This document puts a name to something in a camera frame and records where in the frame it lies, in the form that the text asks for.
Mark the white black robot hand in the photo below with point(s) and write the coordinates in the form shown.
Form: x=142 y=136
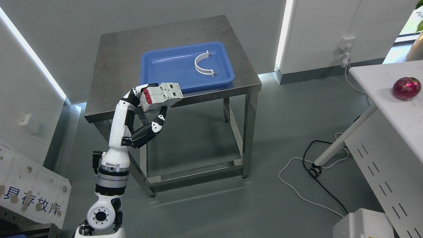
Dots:
x=122 y=134

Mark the white circuit breaker red switch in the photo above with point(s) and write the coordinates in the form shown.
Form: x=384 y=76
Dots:
x=166 y=94

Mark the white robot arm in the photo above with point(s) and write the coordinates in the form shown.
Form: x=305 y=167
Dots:
x=105 y=218

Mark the stainless steel table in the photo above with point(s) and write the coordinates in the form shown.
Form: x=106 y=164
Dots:
x=117 y=70

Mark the blue plastic tray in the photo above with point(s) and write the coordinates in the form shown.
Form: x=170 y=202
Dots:
x=176 y=64

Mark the white sign board blue text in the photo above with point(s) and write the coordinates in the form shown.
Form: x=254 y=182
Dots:
x=31 y=190

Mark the white curved pipe clamp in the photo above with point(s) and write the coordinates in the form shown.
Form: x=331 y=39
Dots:
x=204 y=64

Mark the white table leg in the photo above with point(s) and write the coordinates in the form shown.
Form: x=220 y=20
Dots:
x=339 y=143

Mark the white box on floor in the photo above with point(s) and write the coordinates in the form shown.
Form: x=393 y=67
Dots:
x=364 y=223

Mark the white perforated cabinet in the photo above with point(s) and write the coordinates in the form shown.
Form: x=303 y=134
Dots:
x=393 y=172

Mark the shiny red ball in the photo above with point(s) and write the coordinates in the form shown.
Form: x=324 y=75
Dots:
x=406 y=88

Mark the white wall socket left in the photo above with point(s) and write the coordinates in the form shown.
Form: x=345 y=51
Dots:
x=29 y=123

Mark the white wall socket with plug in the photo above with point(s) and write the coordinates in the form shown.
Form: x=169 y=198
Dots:
x=345 y=46

